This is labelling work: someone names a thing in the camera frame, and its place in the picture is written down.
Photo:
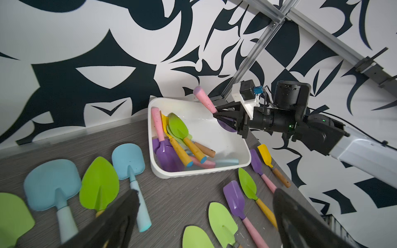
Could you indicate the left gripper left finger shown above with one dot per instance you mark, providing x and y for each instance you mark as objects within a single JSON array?
[{"x": 113, "y": 228}]

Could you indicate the light blue toy shovel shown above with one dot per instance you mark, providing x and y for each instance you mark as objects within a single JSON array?
[{"x": 128, "y": 161}]

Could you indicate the bright green shovel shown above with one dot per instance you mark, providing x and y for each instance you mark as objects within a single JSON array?
[{"x": 180, "y": 130}]

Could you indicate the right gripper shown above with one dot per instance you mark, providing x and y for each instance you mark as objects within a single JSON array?
[{"x": 285, "y": 113}]

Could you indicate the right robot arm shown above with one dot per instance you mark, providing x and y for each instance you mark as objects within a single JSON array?
[{"x": 332, "y": 138}]

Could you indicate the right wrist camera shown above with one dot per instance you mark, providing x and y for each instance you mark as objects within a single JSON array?
[{"x": 248, "y": 95}]

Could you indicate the purple pointed shovel pink handle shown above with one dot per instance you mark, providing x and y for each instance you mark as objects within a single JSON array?
[{"x": 257, "y": 167}]

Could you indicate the purple round shovel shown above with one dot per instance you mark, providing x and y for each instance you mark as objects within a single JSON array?
[{"x": 205, "y": 100}]

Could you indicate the green shovel orange handle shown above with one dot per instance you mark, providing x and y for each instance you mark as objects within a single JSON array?
[{"x": 16, "y": 219}]

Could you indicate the white storage box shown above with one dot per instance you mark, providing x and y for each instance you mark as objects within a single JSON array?
[{"x": 204, "y": 130}]

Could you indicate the light green shovel wooden handle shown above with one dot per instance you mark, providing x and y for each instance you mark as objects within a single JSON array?
[{"x": 223, "y": 225}]

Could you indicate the yellow shovel wooden handle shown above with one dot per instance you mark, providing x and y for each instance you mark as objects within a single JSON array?
[{"x": 268, "y": 160}]

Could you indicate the green pointed shovel yellow handle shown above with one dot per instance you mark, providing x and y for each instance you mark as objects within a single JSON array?
[{"x": 249, "y": 188}]

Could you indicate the light blue round shovel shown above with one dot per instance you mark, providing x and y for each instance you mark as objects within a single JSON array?
[{"x": 51, "y": 184}]

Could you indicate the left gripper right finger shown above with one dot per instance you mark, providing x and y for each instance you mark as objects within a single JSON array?
[{"x": 300, "y": 229}]

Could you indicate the purple square shovel pink handle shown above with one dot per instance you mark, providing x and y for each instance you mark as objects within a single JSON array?
[{"x": 236, "y": 203}]

